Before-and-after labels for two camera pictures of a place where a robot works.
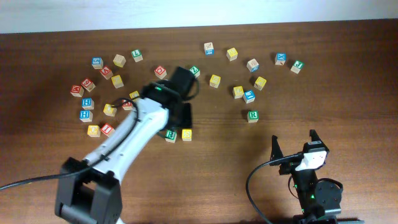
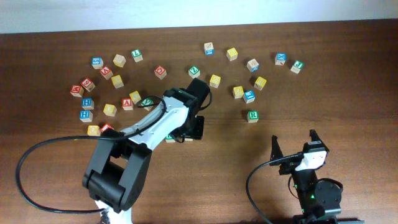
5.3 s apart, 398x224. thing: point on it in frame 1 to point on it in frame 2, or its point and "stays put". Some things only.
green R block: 170,136 stays put
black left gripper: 188,123 to 198,133
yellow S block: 214,81 stays put
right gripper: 288,166 stays put
